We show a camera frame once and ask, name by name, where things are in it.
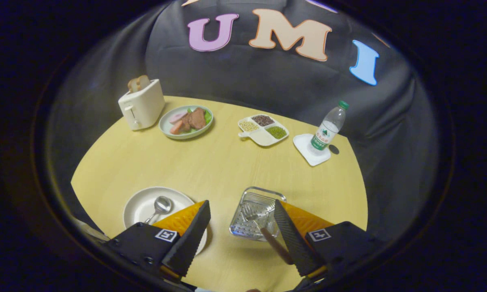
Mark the green lettuce leaf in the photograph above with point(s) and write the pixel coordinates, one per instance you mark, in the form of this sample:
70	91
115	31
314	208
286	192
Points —
208	117

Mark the black round table grommet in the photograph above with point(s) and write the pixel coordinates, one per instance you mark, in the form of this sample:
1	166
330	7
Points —
334	149

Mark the orange sausage piece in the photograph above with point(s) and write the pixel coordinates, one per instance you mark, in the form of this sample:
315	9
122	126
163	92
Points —
176	127

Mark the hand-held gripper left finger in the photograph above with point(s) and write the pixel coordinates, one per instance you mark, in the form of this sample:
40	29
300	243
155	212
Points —
189	243

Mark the pink ham slice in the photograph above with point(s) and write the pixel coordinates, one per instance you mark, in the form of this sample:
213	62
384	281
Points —
178	117

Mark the large white plate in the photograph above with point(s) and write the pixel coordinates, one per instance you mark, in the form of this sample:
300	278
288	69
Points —
140	207

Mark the toast slice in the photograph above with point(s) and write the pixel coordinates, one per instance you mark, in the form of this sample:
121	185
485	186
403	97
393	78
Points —
133	85
144	82

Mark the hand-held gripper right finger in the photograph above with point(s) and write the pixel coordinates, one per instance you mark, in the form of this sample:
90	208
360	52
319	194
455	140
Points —
294	243

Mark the beige paper bag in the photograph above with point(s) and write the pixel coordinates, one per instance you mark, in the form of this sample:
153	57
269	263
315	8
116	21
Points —
87	229

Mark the cream toaster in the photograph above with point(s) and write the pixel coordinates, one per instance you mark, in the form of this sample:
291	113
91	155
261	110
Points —
144	107

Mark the clear water bottle green cap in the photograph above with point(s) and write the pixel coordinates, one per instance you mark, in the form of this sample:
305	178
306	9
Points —
326	129

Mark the white divided bean dish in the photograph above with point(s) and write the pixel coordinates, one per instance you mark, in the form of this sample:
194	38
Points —
263	136

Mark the white square coaster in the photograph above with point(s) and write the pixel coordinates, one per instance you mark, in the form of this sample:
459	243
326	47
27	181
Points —
302	144

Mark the brown meat piece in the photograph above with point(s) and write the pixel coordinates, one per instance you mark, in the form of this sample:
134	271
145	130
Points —
195	119

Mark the pale green food plate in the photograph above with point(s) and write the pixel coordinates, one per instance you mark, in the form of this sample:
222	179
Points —
166	127

